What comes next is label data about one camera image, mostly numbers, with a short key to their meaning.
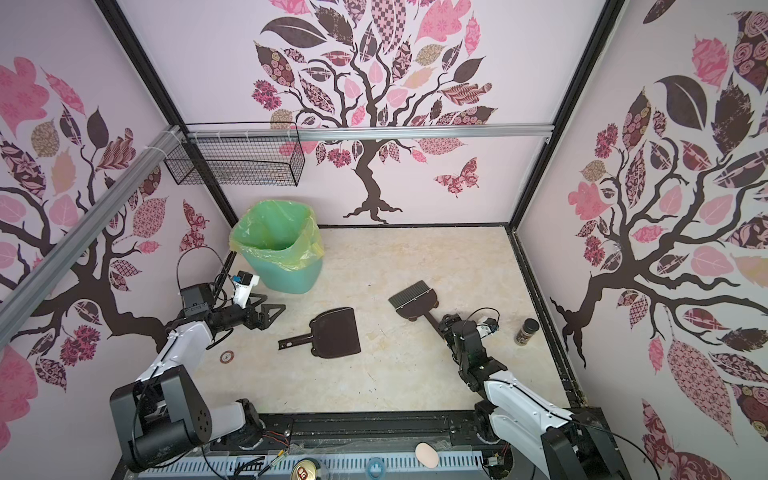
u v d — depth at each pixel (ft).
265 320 2.48
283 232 3.28
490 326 2.55
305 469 1.97
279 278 3.00
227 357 2.85
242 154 3.11
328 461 2.32
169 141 2.72
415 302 3.19
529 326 2.72
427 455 2.30
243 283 2.39
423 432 2.45
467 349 2.17
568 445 1.35
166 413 1.35
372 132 3.12
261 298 2.80
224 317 2.32
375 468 2.28
